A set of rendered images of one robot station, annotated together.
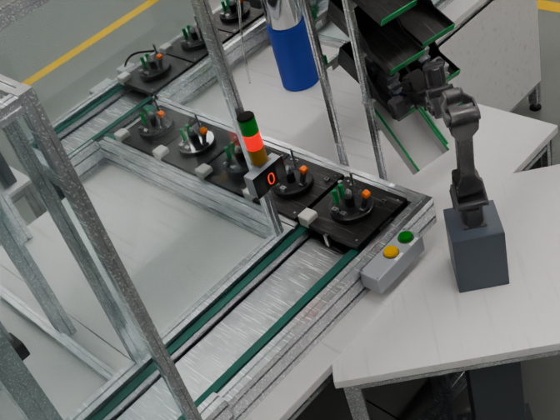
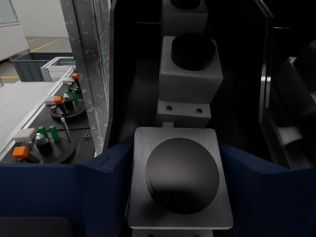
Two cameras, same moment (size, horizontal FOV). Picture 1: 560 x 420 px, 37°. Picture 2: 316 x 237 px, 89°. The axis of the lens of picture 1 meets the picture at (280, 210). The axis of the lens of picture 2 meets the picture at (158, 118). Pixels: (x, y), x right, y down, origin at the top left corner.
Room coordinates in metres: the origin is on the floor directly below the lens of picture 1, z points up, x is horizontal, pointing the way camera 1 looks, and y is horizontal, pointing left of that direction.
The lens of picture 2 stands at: (1.97, -0.47, 1.32)
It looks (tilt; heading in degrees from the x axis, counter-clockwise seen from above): 33 degrees down; 23
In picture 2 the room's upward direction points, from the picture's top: 3 degrees clockwise
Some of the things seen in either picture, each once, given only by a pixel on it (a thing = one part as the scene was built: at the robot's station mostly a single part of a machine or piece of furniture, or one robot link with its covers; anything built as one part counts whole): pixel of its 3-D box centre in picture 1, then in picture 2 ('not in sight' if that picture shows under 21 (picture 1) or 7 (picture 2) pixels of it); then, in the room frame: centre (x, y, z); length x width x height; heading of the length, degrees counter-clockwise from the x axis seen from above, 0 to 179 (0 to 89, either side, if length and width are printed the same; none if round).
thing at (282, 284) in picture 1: (286, 281); not in sight; (1.78, 0.05, 0.91); 0.84 x 0.28 x 0.10; 125
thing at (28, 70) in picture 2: not in sight; (53, 66); (3.26, 1.47, 0.73); 0.62 x 0.42 x 0.23; 125
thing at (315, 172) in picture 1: (289, 174); (43, 145); (2.14, -0.06, 1.01); 0.24 x 0.24 x 0.13; 35
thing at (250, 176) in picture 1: (256, 151); not in sight; (1.92, 0.01, 1.29); 0.12 x 0.05 x 0.25; 125
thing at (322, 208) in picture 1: (352, 211); not in sight; (1.93, -0.21, 0.96); 0.24 x 0.24 x 0.02; 35
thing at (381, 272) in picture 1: (392, 260); not in sight; (1.70, -0.27, 0.93); 0.21 x 0.07 x 0.06; 125
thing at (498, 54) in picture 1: (416, 78); not in sight; (3.34, -0.82, 0.43); 1.11 x 0.68 x 0.86; 125
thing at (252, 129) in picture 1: (247, 124); not in sight; (1.92, 0.01, 1.38); 0.05 x 0.05 x 0.05
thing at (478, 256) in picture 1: (476, 247); not in sight; (1.62, -0.49, 0.96); 0.14 x 0.14 x 0.20; 80
